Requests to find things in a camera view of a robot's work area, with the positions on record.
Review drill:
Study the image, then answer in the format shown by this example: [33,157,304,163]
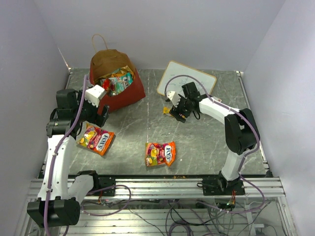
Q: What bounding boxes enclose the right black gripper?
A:
[169,94,191,122]

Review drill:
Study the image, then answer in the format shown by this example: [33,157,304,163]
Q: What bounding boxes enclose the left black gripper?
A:
[73,89,109,127]

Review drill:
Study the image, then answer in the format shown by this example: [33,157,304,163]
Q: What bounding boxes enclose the yellow M&M's packet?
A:
[163,107,171,116]

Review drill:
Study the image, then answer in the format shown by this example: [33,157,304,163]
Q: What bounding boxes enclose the red snack packet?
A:
[102,78,118,96]

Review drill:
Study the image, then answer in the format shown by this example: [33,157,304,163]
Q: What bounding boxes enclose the teal Fox's candy bag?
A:
[109,72,133,96]

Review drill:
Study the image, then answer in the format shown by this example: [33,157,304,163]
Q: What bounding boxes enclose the brown kraft chip bag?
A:
[100,65,134,80]

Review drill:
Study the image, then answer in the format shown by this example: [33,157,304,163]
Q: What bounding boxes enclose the red brown paper bag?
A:
[90,43,146,112]

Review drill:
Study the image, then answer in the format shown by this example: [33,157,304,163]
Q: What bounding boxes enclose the orange Fox's fruits bag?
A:
[145,142,176,167]

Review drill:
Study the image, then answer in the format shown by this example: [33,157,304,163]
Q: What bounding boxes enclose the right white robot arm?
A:
[165,82,260,195]

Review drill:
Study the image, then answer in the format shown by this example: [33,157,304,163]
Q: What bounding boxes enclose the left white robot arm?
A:
[27,86,109,229]

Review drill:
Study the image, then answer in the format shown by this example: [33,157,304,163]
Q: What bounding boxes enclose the small whiteboard with writing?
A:
[157,60,217,96]

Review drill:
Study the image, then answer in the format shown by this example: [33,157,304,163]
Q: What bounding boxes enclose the small white green box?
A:
[212,96,222,102]

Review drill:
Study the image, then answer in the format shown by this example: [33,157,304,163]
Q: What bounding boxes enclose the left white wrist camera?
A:
[85,85,106,108]

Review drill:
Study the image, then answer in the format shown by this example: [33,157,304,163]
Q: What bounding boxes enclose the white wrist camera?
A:
[85,85,106,108]
[166,91,182,107]

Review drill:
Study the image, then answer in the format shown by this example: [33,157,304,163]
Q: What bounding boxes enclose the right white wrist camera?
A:
[166,91,182,107]

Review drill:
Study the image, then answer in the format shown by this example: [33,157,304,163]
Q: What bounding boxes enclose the aluminium rail frame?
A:
[14,176,298,236]

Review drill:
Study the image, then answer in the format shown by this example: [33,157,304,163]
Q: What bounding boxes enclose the loose cable bundle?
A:
[81,183,269,236]

